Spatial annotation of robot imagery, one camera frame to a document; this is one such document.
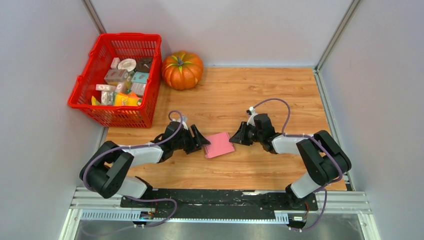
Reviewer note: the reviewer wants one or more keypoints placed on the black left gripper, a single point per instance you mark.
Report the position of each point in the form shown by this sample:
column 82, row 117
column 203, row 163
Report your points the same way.
column 195, row 143

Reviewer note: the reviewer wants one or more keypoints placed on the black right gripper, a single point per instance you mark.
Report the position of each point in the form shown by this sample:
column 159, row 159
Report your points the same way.
column 240, row 137

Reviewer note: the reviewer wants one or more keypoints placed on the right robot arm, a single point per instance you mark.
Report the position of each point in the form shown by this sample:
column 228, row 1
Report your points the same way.
column 323, row 158

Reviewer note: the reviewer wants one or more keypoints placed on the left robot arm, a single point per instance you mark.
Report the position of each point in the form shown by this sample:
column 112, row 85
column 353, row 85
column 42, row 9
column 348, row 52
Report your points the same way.
column 106, row 173

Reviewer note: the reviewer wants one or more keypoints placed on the pale pink box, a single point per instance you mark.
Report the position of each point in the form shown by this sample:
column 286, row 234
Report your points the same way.
column 138, row 89

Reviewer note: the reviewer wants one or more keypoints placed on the teal small box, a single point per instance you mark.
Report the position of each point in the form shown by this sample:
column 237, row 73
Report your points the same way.
column 140, row 77

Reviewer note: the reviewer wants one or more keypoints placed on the grey pink carton box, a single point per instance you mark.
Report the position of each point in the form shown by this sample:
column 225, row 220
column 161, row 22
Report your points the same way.
column 115, row 76

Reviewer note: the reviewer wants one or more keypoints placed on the pink white small box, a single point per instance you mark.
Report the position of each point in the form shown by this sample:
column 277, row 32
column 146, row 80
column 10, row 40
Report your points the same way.
column 105, row 88

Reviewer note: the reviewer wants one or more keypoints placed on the orange pumpkin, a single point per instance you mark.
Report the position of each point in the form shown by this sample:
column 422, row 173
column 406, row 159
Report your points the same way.
column 182, row 70

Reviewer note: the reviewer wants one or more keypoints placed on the yellow orange snack pack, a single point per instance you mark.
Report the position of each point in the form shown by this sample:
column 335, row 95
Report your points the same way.
column 131, row 99

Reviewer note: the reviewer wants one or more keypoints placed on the brown round item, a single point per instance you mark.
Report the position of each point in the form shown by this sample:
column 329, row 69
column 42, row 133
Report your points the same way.
column 144, row 65

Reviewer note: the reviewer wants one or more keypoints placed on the red plastic shopping basket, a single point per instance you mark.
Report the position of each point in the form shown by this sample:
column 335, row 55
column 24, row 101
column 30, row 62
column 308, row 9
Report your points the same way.
column 119, row 45

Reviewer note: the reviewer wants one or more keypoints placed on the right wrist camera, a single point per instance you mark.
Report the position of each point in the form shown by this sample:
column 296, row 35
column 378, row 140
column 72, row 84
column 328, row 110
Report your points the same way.
column 251, row 112

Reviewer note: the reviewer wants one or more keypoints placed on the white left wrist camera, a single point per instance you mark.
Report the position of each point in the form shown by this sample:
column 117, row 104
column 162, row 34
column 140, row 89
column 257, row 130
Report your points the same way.
column 184, row 120

